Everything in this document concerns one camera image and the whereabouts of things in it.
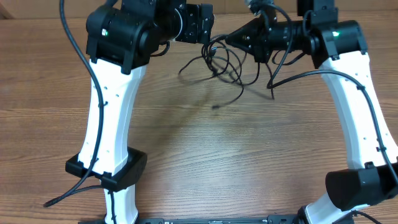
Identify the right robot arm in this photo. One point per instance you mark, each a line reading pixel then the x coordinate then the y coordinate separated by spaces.
pixel 339 53

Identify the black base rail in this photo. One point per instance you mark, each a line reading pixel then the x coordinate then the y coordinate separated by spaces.
pixel 214 221

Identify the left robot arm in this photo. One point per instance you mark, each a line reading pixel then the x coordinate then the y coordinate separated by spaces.
pixel 121 41

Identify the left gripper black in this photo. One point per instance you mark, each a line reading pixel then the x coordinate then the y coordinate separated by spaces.
pixel 199 20

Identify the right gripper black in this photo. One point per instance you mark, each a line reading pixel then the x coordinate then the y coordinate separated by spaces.
pixel 255 40

